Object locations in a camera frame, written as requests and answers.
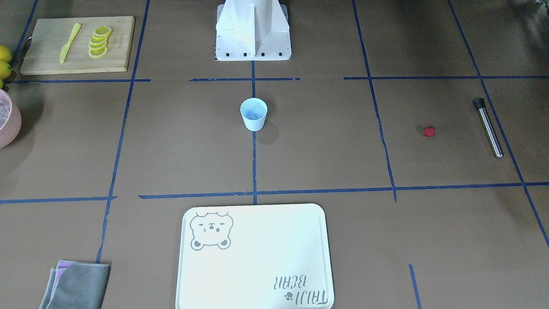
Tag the clear ice cube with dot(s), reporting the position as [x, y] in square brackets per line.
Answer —
[252, 116]

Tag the light blue plastic cup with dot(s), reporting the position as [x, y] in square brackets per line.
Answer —
[257, 105]

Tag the clear ice cubes pile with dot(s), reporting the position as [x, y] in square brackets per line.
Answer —
[4, 113]

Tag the white bear tray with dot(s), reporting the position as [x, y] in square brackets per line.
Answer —
[255, 257]

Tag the red strawberry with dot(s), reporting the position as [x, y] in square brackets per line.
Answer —
[429, 131]

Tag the lemon slices row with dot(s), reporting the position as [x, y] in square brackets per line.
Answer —
[99, 41]

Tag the yellow plastic knife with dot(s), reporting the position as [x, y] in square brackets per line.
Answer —
[66, 47]

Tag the grey folded cloth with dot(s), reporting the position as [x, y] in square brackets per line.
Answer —
[76, 285]

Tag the wooden cutting board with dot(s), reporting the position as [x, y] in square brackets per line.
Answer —
[49, 35]

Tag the pink bowl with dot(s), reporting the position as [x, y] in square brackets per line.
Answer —
[12, 127]

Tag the lemon middle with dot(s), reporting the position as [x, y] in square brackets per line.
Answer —
[5, 70]

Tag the lemon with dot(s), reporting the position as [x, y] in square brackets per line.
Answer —
[5, 54]
[5, 70]

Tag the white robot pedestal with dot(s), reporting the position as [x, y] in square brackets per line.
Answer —
[252, 30]

